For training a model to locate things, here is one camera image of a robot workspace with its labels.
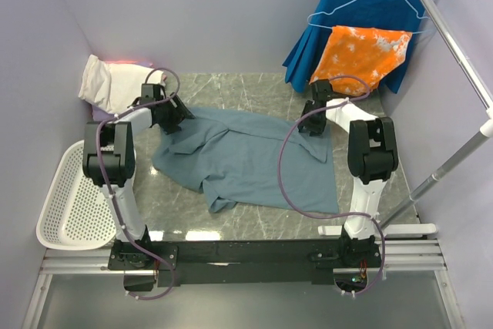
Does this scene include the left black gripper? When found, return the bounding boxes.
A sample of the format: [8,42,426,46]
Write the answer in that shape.
[157,92,195,135]

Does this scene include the grey-blue t shirt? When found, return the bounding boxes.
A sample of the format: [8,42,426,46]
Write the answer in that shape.
[152,107,339,213]

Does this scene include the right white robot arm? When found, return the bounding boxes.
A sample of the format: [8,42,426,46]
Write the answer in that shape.
[298,80,398,267]

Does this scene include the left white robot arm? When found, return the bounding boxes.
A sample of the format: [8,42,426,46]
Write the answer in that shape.
[82,83,194,269]

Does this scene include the orange white tie-dye cloth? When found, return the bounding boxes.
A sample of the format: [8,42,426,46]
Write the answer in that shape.
[310,25,412,96]

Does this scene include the white folded t shirt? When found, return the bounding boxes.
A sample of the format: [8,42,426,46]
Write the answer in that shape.
[78,55,153,114]

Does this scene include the pink folded t shirt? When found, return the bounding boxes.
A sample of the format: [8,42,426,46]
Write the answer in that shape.
[104,60,153,68]

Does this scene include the blue pleated skirt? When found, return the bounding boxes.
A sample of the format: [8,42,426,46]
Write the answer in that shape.
[283,0,424,93]

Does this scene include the white plastic laundry basket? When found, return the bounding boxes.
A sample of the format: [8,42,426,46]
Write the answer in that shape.
[36,140,116,251]

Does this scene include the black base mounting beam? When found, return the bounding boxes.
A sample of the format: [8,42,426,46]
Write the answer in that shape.
[108,239,382,290]

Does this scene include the light blue wire hanger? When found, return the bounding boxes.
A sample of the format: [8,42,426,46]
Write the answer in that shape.
[307,0,428,34]

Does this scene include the silver clothes rack frame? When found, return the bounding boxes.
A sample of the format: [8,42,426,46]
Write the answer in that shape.
[380,0,492,229]

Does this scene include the aluminium rail frame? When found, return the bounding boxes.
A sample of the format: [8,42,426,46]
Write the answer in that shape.
[22,240,466,328]

